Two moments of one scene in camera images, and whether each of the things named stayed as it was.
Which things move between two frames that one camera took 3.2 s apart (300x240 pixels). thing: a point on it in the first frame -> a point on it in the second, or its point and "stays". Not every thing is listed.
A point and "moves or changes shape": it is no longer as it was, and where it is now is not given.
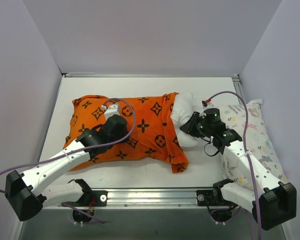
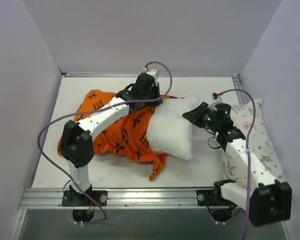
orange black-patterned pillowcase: [151, 139] moves or changes shape
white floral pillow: [258, 139] stays
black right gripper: [193, 124] -> [201, 117]
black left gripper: [119, 122] -> [149, 93]
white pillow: [183, 107] moves or changes shape
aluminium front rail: [143, 199] stays
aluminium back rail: [116, 74] stays
